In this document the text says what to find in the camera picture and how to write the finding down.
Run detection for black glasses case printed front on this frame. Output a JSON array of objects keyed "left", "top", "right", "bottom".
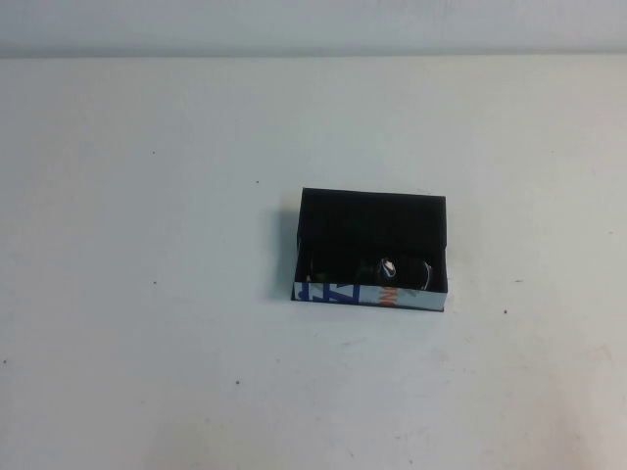
[{"left": 291, "top": 186, "right": 451, "bottom": 314}]

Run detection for black frame glasses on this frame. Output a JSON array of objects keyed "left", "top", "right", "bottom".
[{"left": 306, "top": 254, "right": 435, "bottom": 295}]

